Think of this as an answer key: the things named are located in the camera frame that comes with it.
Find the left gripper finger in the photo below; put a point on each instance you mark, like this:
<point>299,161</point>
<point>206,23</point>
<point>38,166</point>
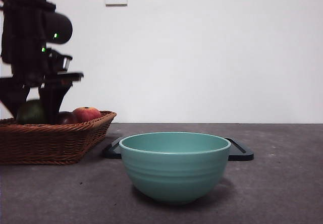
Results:
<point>53,98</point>
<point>12,92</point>

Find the red orange peach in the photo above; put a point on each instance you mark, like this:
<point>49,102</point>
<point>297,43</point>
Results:
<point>87,113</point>

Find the brown wicker basket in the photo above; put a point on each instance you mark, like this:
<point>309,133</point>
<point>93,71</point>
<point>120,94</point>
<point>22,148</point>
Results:
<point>50,143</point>

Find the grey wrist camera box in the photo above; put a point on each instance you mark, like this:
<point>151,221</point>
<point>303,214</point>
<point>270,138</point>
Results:
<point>60,61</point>

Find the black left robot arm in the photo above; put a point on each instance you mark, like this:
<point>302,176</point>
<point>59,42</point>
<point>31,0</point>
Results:
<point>22,32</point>

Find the dark purple plum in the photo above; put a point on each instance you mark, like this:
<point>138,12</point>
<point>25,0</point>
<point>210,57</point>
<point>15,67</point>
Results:
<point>68,118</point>

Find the teal ceramic bowl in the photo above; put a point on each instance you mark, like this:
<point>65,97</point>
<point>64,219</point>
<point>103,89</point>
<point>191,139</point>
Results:
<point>174,173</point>

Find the green avocado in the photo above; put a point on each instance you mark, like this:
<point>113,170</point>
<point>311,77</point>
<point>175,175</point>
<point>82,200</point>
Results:
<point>30,113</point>

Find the black rectangular tray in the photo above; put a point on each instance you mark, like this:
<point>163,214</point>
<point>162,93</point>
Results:
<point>241,153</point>

